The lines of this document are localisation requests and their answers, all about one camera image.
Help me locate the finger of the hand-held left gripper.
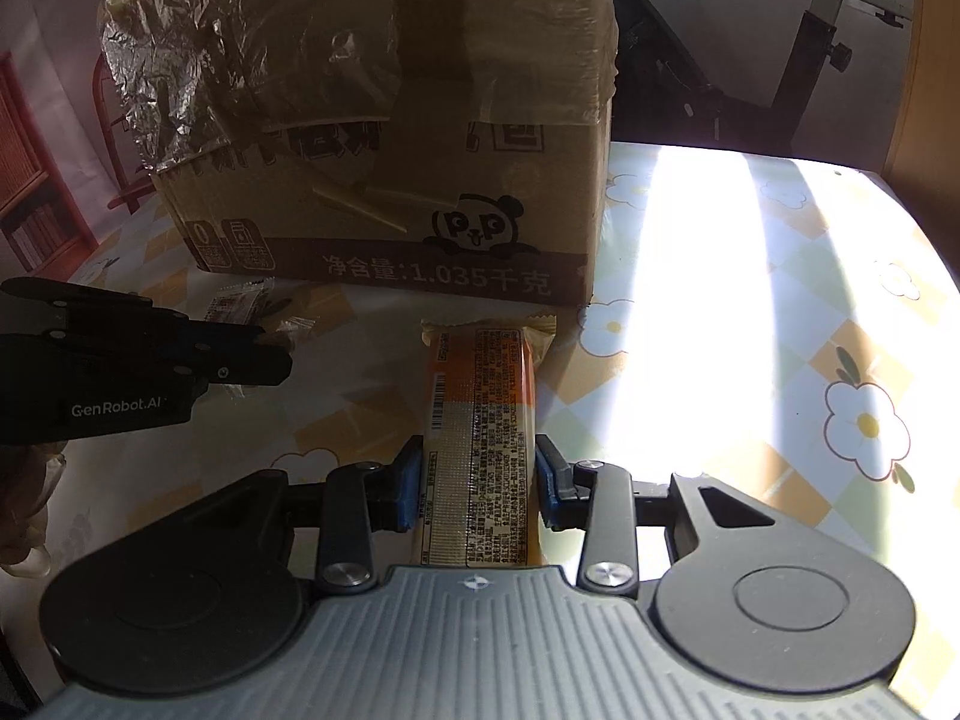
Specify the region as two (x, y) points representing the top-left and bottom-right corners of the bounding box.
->
(178, 343), (295, 391)
(0, 276), (284, 352)

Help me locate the printed wall backdrop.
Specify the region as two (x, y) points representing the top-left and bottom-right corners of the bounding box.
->
(0, 0), (177, 280)

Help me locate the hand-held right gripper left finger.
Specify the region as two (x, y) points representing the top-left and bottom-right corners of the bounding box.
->
(180, 435), (425, 592)

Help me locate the plastic-wrapped cardboard box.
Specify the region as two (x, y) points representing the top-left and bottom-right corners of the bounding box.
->
(97, 0), (620, 308)

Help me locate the small red-print snack packet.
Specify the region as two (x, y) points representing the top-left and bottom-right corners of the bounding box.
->
(205, 277), (276, 325)

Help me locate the black exercise bike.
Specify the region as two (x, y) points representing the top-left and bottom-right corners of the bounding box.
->
(609, 0), (917, 167)

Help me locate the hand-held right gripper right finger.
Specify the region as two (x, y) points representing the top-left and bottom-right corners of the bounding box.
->
(534, 435), (781, 592)

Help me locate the person's left hand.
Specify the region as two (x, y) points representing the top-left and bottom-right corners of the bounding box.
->
(0, 441), (67, 580)

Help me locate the small clear wrapper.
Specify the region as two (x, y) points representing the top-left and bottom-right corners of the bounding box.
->
(274, 316), (317, 352)

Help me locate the orange wafer packet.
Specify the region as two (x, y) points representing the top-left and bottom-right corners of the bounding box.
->
(418, 313), (561, 572)

